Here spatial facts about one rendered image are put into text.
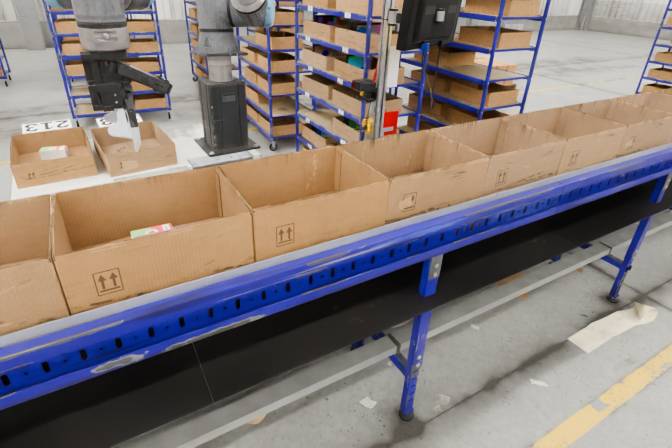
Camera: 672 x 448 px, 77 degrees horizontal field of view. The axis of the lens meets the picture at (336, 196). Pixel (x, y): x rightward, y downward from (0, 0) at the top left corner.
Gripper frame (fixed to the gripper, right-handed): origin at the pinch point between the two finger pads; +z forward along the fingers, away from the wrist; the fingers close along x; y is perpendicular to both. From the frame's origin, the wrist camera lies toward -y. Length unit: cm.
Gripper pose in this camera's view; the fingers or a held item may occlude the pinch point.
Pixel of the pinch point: (136, 140)
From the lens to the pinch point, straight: 108.4
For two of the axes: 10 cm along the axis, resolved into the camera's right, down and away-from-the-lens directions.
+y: -8.6, 2.0, -4.6
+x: 5.0, 4.2, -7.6
